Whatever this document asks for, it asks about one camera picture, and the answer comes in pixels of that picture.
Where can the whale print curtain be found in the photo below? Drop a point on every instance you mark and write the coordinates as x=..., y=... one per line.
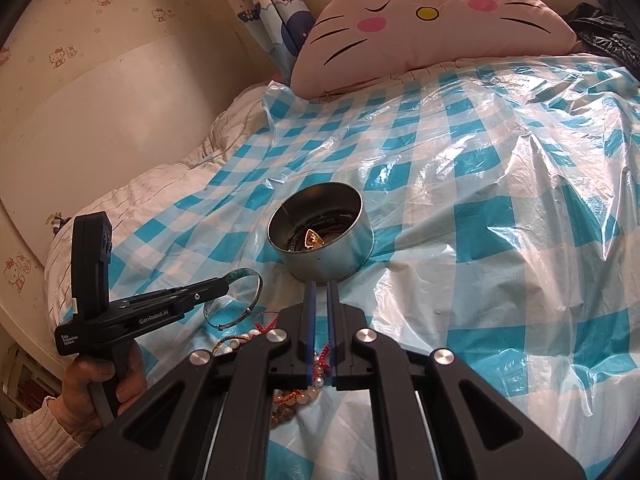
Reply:
x=272, y=15

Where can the blue white checkered plastic sheet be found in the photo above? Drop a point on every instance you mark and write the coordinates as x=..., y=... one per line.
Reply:
x=475, y=185

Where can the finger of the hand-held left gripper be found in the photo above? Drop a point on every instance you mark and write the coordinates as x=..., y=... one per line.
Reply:
x=165, y=292
x=210, y=295

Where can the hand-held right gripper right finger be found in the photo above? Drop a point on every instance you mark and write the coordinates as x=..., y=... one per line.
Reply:
x=331, y=330

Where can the white quilt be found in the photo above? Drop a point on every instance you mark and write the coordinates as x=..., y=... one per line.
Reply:
x=165, y=180

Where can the round metal tin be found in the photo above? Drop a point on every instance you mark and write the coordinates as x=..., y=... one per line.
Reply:
x=325, y=262

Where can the pink cat face pillow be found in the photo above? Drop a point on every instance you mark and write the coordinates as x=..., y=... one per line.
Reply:
x=425, y=25

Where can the silver bangle teal inside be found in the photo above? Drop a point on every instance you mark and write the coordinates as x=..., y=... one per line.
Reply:
x=239, y=275

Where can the cream bed headboard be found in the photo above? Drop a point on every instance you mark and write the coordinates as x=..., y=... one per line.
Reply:
x=100, y=125

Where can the person's left hand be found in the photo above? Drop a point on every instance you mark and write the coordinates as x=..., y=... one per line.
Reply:
x=80, y=385

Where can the gold triangular pendant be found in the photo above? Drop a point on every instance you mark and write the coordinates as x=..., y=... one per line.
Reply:
x=312, y=240

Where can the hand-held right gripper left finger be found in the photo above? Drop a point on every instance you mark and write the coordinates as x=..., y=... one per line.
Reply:
x=310, y=330

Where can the small black white object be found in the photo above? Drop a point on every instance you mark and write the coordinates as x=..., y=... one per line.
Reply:
x=57, y=221

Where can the person's left forearm white sleeve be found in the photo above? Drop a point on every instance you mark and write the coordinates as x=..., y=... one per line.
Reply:
x=45, y=435

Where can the black jacket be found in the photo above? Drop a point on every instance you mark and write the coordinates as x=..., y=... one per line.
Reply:
x=607, y=30

